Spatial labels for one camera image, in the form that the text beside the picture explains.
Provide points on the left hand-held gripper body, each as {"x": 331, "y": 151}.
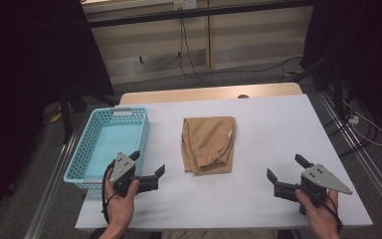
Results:
{"x": 122, "y": 169}

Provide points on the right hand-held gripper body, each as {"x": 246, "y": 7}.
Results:
{"x": 321, "y": 181}

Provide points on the person's right hand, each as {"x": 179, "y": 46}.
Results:
{"x": 318, "y": 217}

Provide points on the person's left hand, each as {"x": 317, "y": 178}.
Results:
{"x": 121, "y": 207}

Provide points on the light blue plastic basket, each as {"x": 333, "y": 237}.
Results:
{"x": 109, "y": 146}

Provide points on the white table cover sheet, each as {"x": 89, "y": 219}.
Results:
{"x": 255, "y": 139}

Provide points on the white power adapter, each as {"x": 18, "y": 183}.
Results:
{"x": 353, "y": 119}

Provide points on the folded tan pants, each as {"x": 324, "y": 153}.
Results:
{"x": 208, "y": 144}

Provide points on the black metal stand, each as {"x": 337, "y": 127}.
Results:
{"x": 331, "y": 86}
{"x": 69, "y": 106}

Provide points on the light wooden table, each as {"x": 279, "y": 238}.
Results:
{"x": 192, "y": 94}

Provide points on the black curtain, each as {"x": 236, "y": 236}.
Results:
{"x": 361, "y": 49}
{"x": 23, "y": 83}

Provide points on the beige wooden cabinet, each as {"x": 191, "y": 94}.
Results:
{"x": 199, "y": 40}

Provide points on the aluminium floor rail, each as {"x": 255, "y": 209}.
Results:
{"x": 361, "y": 152}
{"x": 48, "y": 186}

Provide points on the white wall socket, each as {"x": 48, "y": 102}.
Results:
{"x": 184, "y": 4}

